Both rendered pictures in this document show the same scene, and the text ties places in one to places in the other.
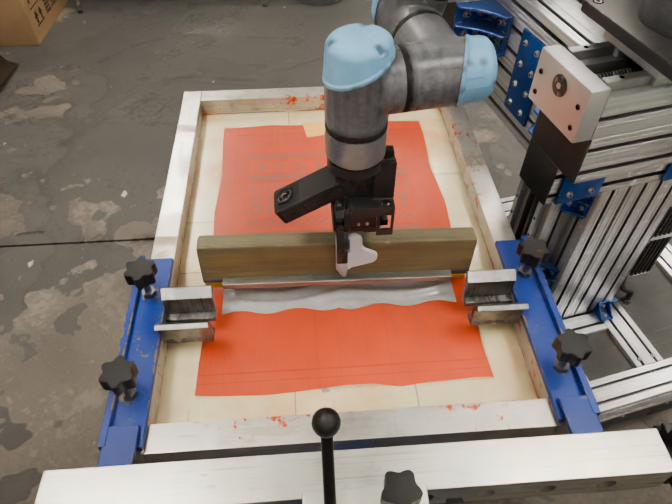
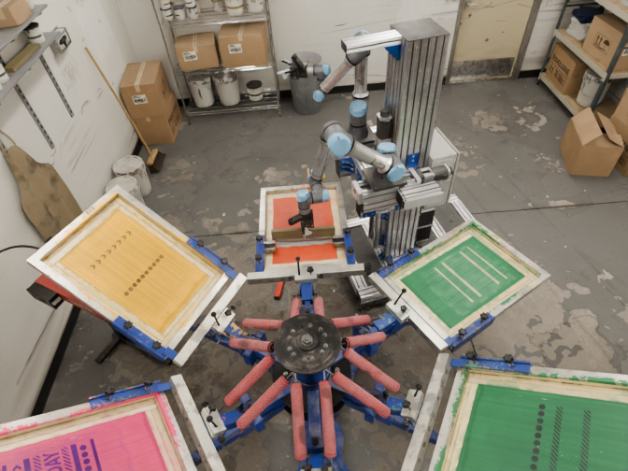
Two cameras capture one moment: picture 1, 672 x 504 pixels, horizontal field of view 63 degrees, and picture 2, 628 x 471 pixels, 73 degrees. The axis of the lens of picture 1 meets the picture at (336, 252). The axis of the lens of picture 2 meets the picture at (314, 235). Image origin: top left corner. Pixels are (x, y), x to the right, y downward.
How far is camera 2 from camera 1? 1.89 m
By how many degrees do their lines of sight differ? 3
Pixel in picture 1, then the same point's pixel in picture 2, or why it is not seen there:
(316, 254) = (298, 233)
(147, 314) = (260, 247)
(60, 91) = (188, 167)
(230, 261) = (278, 235)
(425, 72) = (315, 197)
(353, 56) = (301, 196)
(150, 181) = (234, 208)
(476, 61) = (324, 194)
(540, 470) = (338, 270)
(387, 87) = (307, 200)
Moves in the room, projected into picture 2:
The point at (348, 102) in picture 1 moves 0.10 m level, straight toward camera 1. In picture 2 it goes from (301, 203) to (300, 215)
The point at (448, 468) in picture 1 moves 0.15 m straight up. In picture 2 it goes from (321, 270) to (321, 253)
